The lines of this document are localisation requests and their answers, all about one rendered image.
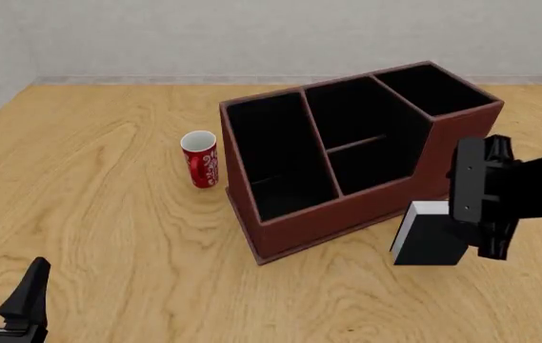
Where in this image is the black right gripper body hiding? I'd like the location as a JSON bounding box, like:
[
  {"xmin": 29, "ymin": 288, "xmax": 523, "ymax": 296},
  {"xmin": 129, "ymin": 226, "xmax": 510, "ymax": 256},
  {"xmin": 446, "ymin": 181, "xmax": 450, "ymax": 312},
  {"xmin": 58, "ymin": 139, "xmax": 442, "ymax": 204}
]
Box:
[{"xmin": 476, "ymin": 134, "xmax": 523, "ymax": 263}]

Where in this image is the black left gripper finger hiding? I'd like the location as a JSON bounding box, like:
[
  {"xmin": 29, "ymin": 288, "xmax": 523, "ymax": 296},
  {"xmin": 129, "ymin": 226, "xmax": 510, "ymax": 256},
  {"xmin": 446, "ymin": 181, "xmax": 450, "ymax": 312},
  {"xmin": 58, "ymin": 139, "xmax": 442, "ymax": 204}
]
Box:
[{"xmin": 0, "ymin": 255, "xmax": 52, "ymax": 329}]

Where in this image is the red mug with white pattern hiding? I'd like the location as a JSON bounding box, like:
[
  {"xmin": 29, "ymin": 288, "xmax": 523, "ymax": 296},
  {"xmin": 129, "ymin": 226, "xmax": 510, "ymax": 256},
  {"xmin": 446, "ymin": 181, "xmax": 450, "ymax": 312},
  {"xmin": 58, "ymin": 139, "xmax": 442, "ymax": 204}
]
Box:
[{"xmin": 179, "ymin": 130, "xmax": 220, "ymax": 191}]

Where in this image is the red-brown desk caddy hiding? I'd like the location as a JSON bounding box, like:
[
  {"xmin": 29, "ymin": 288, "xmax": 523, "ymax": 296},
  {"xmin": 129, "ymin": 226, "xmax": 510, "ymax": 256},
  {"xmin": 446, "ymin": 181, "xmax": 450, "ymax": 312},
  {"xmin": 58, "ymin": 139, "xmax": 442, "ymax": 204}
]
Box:
[{"xmin": 218, "ymin": 60, "xmax": 506, "ymax": 268}]

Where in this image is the black book with white pages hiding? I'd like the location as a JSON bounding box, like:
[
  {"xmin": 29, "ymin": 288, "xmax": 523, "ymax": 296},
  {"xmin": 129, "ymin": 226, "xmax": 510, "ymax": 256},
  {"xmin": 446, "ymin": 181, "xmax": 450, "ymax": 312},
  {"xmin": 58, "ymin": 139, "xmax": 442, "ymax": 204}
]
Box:
[{"xmin": 390, "ymin": 200, "xmax": 472, "ymax": 267}]

